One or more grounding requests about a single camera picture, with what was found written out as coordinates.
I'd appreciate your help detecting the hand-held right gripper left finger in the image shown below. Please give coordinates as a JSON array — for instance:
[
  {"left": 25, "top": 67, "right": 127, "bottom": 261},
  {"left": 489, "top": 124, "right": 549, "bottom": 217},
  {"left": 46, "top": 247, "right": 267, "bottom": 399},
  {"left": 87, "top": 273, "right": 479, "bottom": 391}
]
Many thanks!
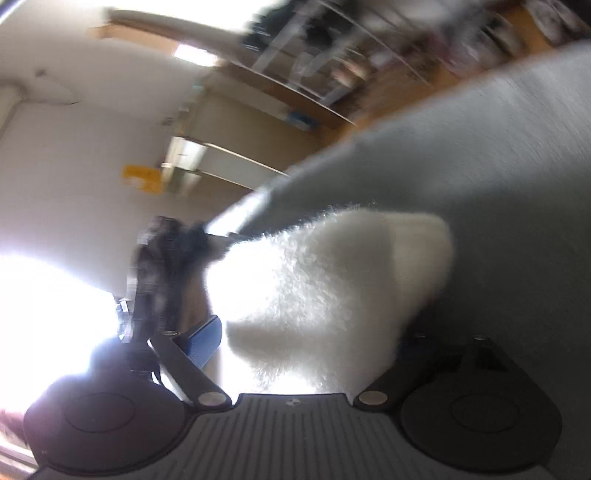
[{"left": 150, "top": 315, "right": 229, "bottom": 409}]

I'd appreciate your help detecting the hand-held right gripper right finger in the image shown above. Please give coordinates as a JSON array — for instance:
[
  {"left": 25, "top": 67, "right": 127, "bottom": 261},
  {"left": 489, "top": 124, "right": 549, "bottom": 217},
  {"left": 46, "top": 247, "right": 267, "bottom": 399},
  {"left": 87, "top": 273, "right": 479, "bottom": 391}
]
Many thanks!
[{"left": 353, "top": 333, "right": 513, "bottom": 407}]

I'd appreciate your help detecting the cream fuzzy sweater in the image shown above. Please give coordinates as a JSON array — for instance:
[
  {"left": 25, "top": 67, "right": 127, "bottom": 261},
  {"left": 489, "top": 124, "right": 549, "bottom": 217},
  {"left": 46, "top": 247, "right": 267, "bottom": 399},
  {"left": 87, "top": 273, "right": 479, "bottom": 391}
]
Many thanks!
[{"left": 205, "top": 200, "right": 455, "bottom": 395}]

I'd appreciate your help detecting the yellow box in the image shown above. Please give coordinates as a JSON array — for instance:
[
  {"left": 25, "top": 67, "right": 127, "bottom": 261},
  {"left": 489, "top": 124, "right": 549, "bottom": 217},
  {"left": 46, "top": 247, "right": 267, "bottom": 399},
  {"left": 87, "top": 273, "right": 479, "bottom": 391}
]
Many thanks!
[{"left": 122, "top": 165, "right": 164, "bottom": 195}]

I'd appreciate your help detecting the cluttered wooden shelf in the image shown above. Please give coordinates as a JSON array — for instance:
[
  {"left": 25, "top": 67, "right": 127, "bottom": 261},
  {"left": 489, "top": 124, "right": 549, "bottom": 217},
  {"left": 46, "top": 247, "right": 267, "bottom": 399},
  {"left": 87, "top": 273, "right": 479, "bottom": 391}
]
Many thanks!
[{"left": 222, "top": 0, "right": 591, "bottom": 130}]

